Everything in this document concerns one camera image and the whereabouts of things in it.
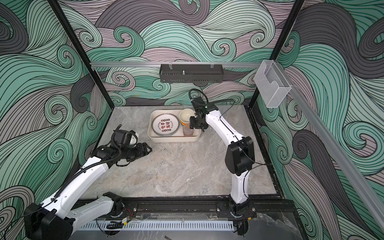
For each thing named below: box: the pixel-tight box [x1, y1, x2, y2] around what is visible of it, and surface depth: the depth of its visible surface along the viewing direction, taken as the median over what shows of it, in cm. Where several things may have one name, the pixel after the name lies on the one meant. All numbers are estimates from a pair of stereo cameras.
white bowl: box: [179, 108, 195, 123], surface depth 106 cm
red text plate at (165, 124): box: [151, 113, 180, 136], surface depth 108 cm
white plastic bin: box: [147, 109, 202, 143], surface depth 103 cm
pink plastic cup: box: [182, 128, 194, 137], surface depth 97 cm
